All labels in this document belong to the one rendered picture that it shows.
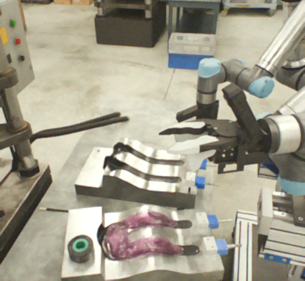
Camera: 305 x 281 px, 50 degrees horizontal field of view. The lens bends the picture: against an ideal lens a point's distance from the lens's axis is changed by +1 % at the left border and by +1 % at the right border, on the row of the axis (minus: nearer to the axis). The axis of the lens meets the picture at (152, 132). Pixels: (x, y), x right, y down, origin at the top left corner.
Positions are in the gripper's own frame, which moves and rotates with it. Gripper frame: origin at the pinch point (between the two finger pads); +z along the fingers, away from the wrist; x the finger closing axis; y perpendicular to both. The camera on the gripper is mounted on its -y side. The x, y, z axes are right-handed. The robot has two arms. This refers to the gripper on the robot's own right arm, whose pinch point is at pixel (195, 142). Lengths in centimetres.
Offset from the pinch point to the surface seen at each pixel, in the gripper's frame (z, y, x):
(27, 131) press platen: -2, -70, -8
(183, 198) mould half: 15.0, -2.6, -17.7
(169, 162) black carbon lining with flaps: 12.8, -10.7, 0.7
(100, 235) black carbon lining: 14, -29, -41
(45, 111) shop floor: 101, -164, 165
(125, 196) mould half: 18.5, -26.2, -17.7
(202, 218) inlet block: 12.7, 5.2, -28.5
